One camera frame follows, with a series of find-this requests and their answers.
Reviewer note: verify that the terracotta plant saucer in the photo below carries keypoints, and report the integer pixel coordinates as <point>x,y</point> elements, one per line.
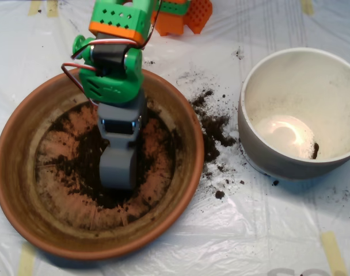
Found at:
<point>19,201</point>

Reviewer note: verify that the spilled soil pile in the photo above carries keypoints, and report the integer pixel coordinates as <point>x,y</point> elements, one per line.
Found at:
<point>212,135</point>

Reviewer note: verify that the white ceramic pot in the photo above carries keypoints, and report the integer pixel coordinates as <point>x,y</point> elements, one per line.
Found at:
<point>293,86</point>

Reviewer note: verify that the clear plastic cover sheet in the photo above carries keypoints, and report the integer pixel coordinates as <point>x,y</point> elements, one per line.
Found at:
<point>250,230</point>

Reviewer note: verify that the dark brown debris chunk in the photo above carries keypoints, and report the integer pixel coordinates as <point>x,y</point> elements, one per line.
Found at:
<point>220,195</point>

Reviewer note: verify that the beige masking tape strip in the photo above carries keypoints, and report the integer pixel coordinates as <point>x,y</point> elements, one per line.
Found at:
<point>26,261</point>
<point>307,6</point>
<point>52,8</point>
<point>333,253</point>
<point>34,7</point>

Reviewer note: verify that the dark soil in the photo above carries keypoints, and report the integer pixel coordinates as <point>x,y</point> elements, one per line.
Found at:
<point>83,149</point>
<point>314,151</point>

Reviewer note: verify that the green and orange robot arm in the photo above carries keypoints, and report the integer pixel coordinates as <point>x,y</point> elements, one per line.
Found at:
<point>111,89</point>

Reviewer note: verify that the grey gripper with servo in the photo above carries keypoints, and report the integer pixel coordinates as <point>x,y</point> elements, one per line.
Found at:
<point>118,128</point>

